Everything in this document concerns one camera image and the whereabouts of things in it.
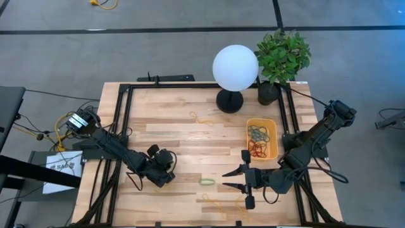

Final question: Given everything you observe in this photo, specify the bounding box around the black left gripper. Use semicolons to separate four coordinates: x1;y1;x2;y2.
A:
140;144;177;188

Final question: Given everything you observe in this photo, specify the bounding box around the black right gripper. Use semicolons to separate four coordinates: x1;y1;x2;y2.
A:
221;149;265;210

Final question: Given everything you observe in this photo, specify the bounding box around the pile of rubber bands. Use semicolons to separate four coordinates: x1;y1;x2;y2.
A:
247;141;268;158

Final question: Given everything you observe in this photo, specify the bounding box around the yellow rubber band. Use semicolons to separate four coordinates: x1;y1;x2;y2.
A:
233;192;251;222
202;193;228;220
189;110;216;127

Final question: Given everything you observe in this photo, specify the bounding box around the yellow plastic bin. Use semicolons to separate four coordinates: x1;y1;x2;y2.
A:
246;117;280;162

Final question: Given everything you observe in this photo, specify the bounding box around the black box with antennas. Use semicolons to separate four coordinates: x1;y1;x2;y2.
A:
136;72;196;83

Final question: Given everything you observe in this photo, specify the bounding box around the white printed paper sheet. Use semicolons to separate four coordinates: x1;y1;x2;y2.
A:
42;150;84;195

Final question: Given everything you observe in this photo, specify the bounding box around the white globe table lamp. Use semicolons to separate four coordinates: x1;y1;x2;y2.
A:
211;44;260;115

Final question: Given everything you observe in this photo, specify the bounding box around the grey side table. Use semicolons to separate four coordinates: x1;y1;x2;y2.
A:
18;149;84;203

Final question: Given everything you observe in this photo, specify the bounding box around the black bar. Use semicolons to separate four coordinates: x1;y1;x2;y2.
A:
0;154;82;190

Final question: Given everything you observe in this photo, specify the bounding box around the green plant in black pot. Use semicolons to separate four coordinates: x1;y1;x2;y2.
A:
253;28;313;106

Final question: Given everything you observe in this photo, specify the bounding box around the dark grey desk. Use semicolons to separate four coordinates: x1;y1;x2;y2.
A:
0;85;27;153

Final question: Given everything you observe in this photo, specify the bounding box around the grey stand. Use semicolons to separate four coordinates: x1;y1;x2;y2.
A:
374;109;405;131

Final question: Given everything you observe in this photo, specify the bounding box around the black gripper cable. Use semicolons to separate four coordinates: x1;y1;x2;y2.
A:
297;151;350;185
125;170;144;192
262;186;280;205

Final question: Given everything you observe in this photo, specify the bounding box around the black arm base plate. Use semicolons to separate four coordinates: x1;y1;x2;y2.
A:
282;132;330;160
72;134;129;161

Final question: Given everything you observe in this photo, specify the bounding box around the black aluminium table frame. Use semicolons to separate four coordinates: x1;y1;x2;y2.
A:
70;82;345;228

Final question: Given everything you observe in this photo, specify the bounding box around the yellow cable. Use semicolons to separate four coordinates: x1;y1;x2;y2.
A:
53;110;77;153

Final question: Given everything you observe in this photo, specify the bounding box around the yellow extension cord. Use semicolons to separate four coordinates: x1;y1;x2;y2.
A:
89;0;119;11

